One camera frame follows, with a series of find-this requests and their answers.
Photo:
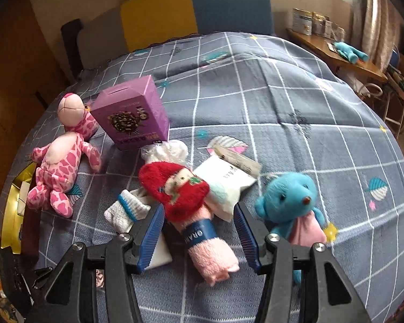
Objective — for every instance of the blue plush toy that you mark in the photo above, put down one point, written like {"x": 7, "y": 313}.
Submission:
{"x": 348, "y": 51}

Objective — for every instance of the white plastic bag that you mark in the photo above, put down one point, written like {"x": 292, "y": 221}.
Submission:
{"x": 370, "y": 91}

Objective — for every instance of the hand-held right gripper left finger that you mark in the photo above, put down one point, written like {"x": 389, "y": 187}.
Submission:
{"x": 151, "y": 239}

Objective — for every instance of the beige narrow sachet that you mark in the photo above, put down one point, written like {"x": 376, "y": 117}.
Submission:
{"x": 237, "y": 161}

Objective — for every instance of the white towel packet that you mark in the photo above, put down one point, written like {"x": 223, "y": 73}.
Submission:
{"x": 222, "y": 178}

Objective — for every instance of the blue folding chair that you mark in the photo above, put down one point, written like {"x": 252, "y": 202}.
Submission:
{"x": 395, "y": 60}

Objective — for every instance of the white sock blue stripes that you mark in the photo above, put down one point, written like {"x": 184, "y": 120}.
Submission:
{"x": 124, "y": 210}

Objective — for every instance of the wooden bedside table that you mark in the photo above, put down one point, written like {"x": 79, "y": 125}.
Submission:
{"x": 323, "y": 48}

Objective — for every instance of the wooden wardrobe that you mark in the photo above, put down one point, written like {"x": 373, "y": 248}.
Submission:
{"x": 13, "y": 91}

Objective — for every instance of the blue teddy bear pink cape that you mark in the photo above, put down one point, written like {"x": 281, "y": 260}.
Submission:
{"x": 289, "y": 195}

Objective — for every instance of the dark floral cloth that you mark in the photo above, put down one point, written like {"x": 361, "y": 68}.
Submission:
{"x": 0, "y": 296}

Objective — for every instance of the pink spotted plush toy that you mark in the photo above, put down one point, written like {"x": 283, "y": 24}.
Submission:
{"x": 59, "y": 161}

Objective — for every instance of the small gold box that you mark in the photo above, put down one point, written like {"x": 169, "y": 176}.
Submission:
{"x": 320, "y": 23}

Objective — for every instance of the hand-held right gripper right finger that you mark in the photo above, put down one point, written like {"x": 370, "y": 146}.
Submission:
{"x": 247, "y": 239}

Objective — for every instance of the pink towel doll red hat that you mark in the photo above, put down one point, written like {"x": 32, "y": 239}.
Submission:
{"x": 178, "y": 188}

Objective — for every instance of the purple cardboard box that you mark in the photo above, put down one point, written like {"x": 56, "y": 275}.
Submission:
{"x": 131, "y": 114}

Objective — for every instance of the white fluffy plush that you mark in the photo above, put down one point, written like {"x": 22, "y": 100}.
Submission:
{"x": 168, "y": 151}

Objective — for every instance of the small white box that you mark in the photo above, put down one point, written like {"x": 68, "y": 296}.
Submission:
{"x": 161, "y": 255}

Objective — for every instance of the clear plastic container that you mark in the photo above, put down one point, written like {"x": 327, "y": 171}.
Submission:
{"x": 336, "y": 30}

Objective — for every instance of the yellow and blue headboard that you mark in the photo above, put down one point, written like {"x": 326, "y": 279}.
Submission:
{"x": 155, "y": 16}

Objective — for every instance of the gold gift box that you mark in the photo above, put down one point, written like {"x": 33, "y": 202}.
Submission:
{"x": 10, "y": 215}

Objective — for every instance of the beige patterned curtain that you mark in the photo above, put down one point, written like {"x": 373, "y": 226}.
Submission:
{"x": 377, "y": 16}

